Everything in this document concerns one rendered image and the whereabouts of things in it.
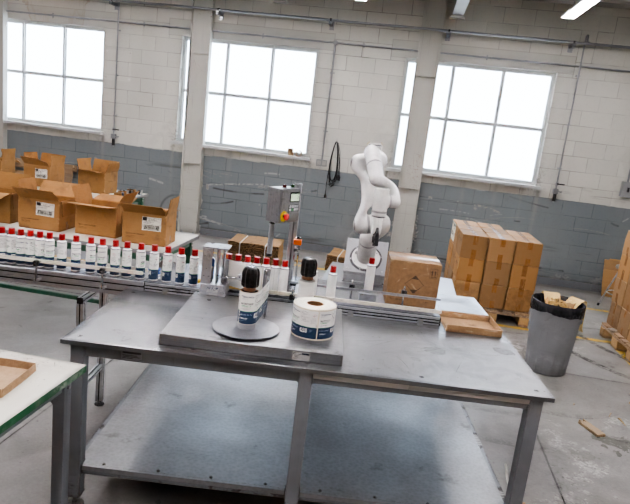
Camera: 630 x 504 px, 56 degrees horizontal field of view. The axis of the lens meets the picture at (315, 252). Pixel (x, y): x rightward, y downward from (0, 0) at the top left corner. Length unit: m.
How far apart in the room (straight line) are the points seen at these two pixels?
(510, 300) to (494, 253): 0.54
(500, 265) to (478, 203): 2.29
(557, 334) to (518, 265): 1.42
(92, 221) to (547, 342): 3.82
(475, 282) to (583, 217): 2.82
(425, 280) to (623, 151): 5.80
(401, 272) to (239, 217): 5.71
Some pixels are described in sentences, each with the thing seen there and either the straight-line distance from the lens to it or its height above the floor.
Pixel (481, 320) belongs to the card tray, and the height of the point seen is 0.84.
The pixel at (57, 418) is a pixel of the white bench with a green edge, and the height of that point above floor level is 0.60.
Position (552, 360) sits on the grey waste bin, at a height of 0.15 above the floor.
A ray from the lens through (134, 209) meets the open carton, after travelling 4.71.
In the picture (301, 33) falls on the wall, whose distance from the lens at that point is 8.80.
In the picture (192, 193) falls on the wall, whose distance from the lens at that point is 9.13.
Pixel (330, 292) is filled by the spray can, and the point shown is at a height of 0.94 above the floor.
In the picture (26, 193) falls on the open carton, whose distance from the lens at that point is 5.12.
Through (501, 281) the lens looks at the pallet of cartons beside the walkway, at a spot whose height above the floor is 0.45.
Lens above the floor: 1.84
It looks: 12 degrees down
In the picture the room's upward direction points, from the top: 7 degrees clockwise
